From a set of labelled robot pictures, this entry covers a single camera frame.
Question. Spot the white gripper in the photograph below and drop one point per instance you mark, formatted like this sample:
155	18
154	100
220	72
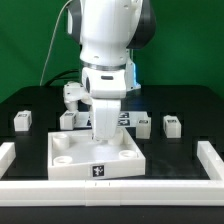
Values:
104	120

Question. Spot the white square table top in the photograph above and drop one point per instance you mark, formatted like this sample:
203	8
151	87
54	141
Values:
74	155

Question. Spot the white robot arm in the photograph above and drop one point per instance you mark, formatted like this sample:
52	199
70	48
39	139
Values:
106	30

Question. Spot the paper sheet with markers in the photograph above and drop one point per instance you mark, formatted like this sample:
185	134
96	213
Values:
126	119

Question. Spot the white U-shaped boundary wall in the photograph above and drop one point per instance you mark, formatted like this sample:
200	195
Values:
208	192

